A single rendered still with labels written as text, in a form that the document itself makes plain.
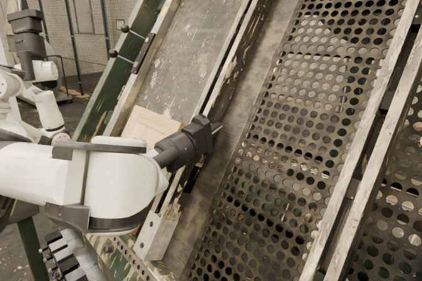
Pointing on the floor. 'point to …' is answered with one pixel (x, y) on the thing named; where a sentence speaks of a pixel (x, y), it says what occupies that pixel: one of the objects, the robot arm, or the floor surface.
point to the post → (32, 249)
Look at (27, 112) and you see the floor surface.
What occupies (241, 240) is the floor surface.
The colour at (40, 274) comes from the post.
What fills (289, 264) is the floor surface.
